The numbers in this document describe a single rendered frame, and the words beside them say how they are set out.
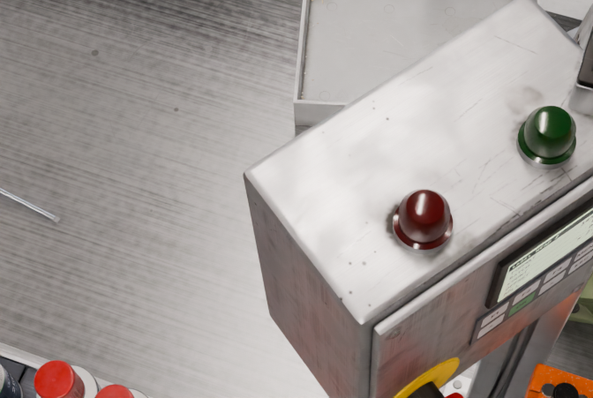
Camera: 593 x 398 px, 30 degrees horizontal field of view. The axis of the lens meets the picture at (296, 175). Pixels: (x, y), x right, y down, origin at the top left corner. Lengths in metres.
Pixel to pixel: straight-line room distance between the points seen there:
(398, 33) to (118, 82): 0.33
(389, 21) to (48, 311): 0.51
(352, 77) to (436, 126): 0.77
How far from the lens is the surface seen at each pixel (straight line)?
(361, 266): 0.48
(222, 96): 1.28
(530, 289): 0.59
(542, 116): 0.50
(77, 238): 1.23
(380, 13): 1.33
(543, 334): 0.78
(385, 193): 0.50
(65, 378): 0.90
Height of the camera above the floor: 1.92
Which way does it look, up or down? 63 degrees down
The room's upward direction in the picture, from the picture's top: 5 degrees counter-clockwise
